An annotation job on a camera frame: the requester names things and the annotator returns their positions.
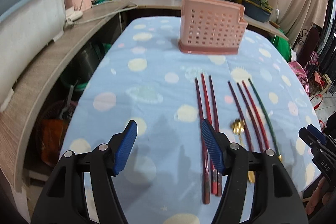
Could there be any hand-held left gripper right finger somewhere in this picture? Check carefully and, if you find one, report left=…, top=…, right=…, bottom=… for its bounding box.
left=200, top=119, right=309, bottom=224

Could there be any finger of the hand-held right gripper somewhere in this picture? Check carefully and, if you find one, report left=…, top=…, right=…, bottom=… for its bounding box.
left=299, top=127, right=324, bottom=148
left=308, top=124, right=336, bottom=152

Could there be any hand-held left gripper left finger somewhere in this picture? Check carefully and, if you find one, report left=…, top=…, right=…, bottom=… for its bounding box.
left=31, top=120, right=138, bottom=224

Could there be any gold flower spoon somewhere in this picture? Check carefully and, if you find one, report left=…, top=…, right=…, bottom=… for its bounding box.
left=230, top=120, right=256, bottom=184

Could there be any dark red chopstick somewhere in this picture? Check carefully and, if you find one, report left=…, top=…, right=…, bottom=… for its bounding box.
left=236, top=82, right=264, bottom=153
left=208, top=75, right=223, bottom=197
left=194, top=77, right=211, bottom=204
left=228, top=80, right=255, bottom=155

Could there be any green chopstick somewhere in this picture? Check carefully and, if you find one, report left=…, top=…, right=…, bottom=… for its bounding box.
left=248, top=78, right=283, bottom=161

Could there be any pink perforated utensil basket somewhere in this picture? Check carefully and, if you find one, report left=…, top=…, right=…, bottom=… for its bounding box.
left=178, top=0, right=249, bottom=55

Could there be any person's right hand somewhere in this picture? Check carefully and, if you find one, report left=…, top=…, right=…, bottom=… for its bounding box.
left=306, top=179, right=327, bottom=216

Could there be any pink floral cloth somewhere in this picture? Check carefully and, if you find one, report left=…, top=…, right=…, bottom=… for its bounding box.
left=287, top=61, right=310, bottom=93

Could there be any orange red bag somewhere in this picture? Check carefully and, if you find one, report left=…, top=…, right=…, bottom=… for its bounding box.
left=39, top=119, right=69, bottom=168

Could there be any dark wooden chair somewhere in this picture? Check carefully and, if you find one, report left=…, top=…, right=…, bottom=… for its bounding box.
left=297, top=27, right=322, bottom=69

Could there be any dark steel pot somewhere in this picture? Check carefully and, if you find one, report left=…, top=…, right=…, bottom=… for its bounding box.
left=75, top=42, right=104, bottom=83

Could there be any blue planet print tablecloth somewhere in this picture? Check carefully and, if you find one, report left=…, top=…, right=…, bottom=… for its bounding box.
left=60, top=17, right=324, bottom=224

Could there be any green bag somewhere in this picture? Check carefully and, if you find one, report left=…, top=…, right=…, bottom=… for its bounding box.
left=270, top=28, right=293, bottom=62

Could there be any grey wooden counter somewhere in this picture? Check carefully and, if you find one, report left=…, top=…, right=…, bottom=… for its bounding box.
left=0, top=0, right=289, bottom=193

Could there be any dark blue planter box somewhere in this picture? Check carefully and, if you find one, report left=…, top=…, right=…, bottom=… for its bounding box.
left=242, top=0, right=273, bottom=22

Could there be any white power strip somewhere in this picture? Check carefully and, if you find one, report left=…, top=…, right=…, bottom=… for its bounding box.
left=65, top=9, right=84, bottom=22

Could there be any white and blue plastic tub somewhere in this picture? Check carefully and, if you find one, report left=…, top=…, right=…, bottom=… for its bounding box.
left=0, top=0, right=67, bottom=113

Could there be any white power cable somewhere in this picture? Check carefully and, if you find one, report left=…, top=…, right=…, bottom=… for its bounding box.
left=71, top=1, right=138, bottom=28

